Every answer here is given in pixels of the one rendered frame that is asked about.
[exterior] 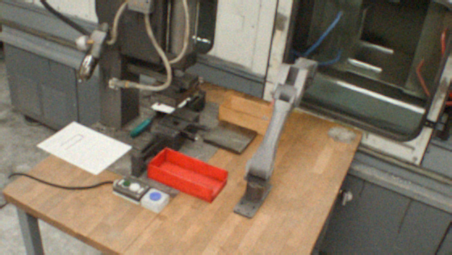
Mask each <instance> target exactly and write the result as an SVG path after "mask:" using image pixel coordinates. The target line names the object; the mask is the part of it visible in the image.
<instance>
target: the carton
mask: <svg viewBox="0 0 452 255"><path fill-rule="evenodd" d="M273 110H274V108H272V107H267V106H264V105H262V104H259V103H256V102H254V101H251V100H248V99H245V98H240V97H237V96H235V95H231V96H229V97H228V98H227V99H226V100H225V101H223V102H222V103H221V105H220V110H219V117H218V120H219V121H221V120H225V121H228V122H231V123H234V124H237V125H240V126H242V127H246V128H250V129H253V130H255V132H258V134H259V135H262V136H265V134H266V129H267V127H268V124H269V121H270V118H271V114H272V111H273ZM241 112H242V113H241ZM264 116H265V118H264ZM267 117H268V119H267V120H266V121H265V119H266V118H267ZM263 118H264V119H263Z"/></svg>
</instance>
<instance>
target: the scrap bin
mask: <svg viewBox="0 0 452 255"><path fill-rule="evenodd" d="M148 178H149V179H152V180H154V181H156V182H160V183H162V184H165V185H167V186H170V187H172V188H173V189H175V190H179V191H181V192H183V193H185V194H189V195H192V196H194V197H196V198H198V199H202V200H204V201H207V203H210V204H212V201H213V200H214V199H215V198H216V197H217V196H218V195H219V194H220V192H221V191H222V190H223V188H225V187H226V184H227V179H228V170H226V169H222V168H220V167H218V166H214V165H211V164H208V163H206V162H204V161H199V160H197V159H194V158H192V157H191V156H187V155H185V154H183V153H179V152H177V151H174V150H171V149H169V148H165V149H164V150H163V151H162V152H159V153H158V154H157V155H156V156H155V157H154V158H153V160H152V161H150V162H149V163H148Z"/></svg>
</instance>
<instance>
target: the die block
mask: <svg viewBox="0 0 452 255"><path fill-rule="evenodd" d="M184 132H188V133H191V134H194V135H196V134H197V133H198V132H199V130H198V129H196V128H193V127H191V126H190V125H189V126H188V127H187V128H186V129H184ZM155 134H157V133H155V132H151V139H153V138H154V137H155ZM158 135H159V136H163V135H160V134H158ZM163 137H164V138H165V143H164V146H163V147H162V148H159V149H158V151H161V152H162V151H163V150H164V149H165V148H169V149H171V150H174V151H177V152H178V151H179V150H180V149H181V148H182V137H181V136H180V135H179V136H178V137H177V138H174V139H171V138H169V137H167V136H163Z"/></svg>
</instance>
